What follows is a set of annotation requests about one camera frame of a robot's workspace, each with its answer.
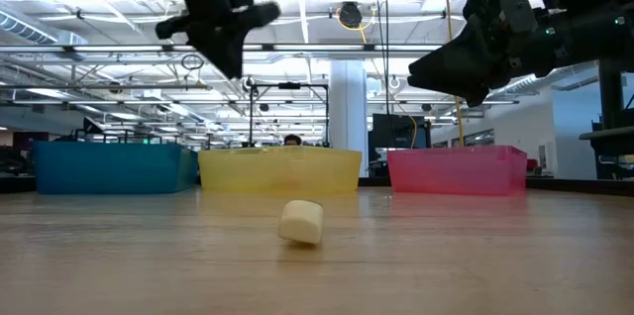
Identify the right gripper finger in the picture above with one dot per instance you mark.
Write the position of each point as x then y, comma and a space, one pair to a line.
455, 67

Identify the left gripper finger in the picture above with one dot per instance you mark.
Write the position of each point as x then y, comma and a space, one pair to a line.
225, 52

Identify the black background monitor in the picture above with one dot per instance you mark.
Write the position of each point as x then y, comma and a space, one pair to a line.
396, 132

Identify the long LED light bar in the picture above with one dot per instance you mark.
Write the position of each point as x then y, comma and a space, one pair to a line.
322, 48

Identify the grey side desk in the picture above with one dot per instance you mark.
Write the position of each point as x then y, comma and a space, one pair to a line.
609, 141

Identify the pink translucent plastic bin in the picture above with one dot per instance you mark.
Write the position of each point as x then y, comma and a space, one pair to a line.
455, 171

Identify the person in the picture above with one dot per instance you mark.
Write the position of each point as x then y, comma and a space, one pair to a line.
292, 140

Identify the white building column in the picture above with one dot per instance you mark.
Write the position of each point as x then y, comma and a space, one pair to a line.
347, 107

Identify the yellow translucent plastic bin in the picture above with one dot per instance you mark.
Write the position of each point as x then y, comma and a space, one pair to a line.
277, 171

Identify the blue plastic bin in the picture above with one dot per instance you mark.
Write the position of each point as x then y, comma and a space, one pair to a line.
114, 169

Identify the black monitor mount post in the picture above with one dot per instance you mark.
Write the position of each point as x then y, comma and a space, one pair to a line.
611, 102

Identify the black background frame rig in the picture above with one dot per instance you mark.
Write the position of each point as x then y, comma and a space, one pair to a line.
289, 85

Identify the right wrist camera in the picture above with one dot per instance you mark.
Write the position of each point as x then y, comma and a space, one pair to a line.
515, 8

